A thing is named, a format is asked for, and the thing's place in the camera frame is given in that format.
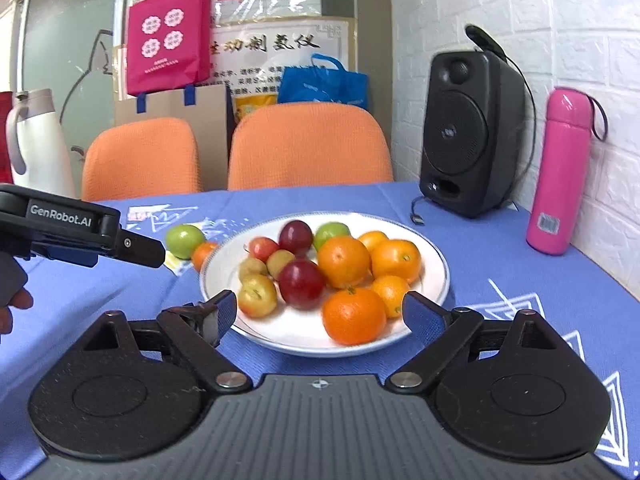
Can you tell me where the white plate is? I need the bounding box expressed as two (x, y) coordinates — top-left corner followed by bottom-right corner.
(199, 211), (450, 358)

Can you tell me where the black microphone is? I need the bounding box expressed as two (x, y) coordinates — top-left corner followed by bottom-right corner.
(464, 24), (507, 58)

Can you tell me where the large orange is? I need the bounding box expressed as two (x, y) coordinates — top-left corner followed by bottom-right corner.
(317, 235), (372, 289)

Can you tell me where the magenta tote bag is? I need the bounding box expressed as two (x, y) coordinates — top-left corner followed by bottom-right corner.
(125, 0), (213, 97)

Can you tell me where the orange chair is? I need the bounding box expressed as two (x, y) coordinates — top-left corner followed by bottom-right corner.
(81, 117), (203, 202)
(227, 101), (395, 191)

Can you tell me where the red thermos jug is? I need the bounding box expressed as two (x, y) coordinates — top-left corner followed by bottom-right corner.
(0, 91), (14, 184)

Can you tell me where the frosted glass door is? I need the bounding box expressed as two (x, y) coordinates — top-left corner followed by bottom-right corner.
(22, 0), (123, 196)

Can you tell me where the black speaker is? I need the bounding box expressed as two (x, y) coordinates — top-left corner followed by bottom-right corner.
(419, 50), (527, 219)

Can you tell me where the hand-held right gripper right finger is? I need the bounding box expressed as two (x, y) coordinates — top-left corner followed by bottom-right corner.
(385, 291), (571, 394)

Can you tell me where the pink thermos bottle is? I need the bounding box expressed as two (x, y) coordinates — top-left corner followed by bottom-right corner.
(526, 86), (608, 256)

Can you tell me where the white thermos jug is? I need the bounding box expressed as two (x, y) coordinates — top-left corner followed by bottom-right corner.
(6, 88), (77, 200)

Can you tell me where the purple plum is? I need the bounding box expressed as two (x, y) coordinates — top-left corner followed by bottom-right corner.
(278, 220), (314, 257)
(278, 259), (327, 311)

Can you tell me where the reddish mandarin orange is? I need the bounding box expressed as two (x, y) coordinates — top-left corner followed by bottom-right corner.
(321, 286), (387, 346)

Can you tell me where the wall poster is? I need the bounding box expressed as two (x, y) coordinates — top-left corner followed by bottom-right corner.
(112, 17), (358, 111)

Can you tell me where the green jujube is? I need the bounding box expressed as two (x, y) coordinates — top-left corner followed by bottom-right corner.
(313, 222), (352, 252)
(165, 224), (206, 260)

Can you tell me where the small yellowish plum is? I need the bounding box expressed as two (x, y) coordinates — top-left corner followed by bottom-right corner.
(238, 257), (269, 283)
(237, 274), (279, 319)
(266, 249), (297, 281)

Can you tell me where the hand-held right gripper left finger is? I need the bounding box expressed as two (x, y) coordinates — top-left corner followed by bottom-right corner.
(80, 289), (253, 394)

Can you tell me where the blue printed tablecloth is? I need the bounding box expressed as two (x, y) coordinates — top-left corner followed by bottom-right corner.
(0, 181), (640, 468)

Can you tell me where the yellow package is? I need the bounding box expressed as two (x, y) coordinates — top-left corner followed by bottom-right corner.
(234, 91), (278, 122)

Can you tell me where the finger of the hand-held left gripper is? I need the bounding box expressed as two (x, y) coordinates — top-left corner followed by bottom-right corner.
(117, 230), (166, 268)
(27, 244), (99, 268)

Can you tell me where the person's left hand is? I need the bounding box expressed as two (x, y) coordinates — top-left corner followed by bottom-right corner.
(0, 291), (34, 336)

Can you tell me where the brown paper bag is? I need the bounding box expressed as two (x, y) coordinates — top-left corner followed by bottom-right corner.
(114, 84), (236, 191)

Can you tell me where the red plum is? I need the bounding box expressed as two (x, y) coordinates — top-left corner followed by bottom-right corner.
(248, 237), (280, 263)

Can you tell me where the blue tote bag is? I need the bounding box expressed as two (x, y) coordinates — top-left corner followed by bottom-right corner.
(277, 53), (370, 111)

